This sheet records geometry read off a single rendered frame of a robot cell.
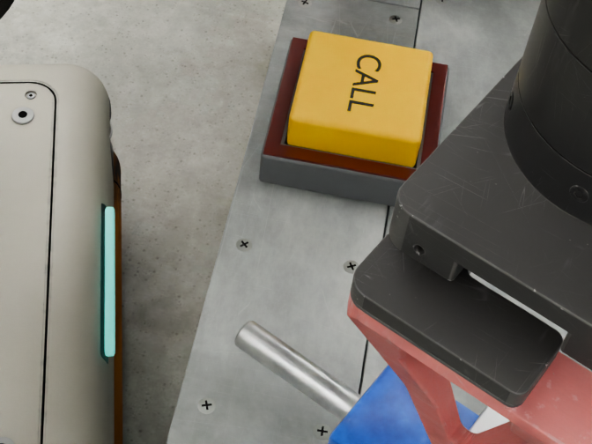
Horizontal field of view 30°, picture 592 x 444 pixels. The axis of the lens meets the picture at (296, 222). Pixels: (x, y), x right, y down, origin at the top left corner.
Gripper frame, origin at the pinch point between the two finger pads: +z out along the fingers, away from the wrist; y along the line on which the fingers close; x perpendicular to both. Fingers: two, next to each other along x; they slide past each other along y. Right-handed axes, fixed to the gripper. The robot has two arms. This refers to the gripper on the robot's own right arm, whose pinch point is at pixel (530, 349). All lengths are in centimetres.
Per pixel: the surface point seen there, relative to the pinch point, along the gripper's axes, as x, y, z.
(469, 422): 1.1, 1.7, 8.5
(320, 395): 6.3, -0.4, 9.5
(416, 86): 12.1, 15.1, 8.7
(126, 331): 51, 33, 92
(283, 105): 16.9, 11.4, 10.3
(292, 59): 18.4, 14.1, 10.2
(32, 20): 100, 66, 91
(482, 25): 13.5, 24.8, 12.3
